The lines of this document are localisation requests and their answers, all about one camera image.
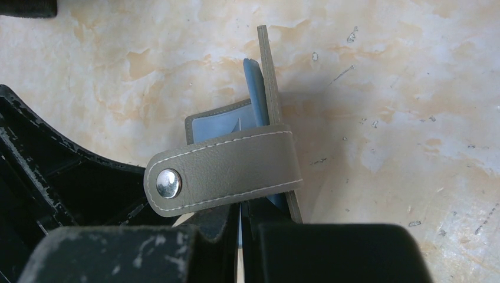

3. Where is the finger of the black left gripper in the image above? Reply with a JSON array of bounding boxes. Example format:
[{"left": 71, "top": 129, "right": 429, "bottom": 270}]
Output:
[{"left": 1, "top": 85, "right": 174, "bottom": 282}]

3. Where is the black floral pillow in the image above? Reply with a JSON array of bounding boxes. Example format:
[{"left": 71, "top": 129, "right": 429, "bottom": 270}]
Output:
[{"left": 1, "top": 0, "right": 58, "bottom": 18}]

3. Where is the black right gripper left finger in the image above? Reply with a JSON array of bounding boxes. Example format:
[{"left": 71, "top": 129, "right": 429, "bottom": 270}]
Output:
[{"left": 19, "top": 203, "right": 239, "bottom": 282}]

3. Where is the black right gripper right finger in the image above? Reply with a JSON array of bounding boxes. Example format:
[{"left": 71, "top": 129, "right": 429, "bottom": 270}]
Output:
[{"left": 242, "top": 198, "right": 432, "bottom": 282}]

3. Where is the grey leather card holder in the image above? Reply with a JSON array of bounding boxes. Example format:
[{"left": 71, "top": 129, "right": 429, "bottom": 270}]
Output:
[{"left": 143, "top": 25, "right": 302, "bottom": 223}]

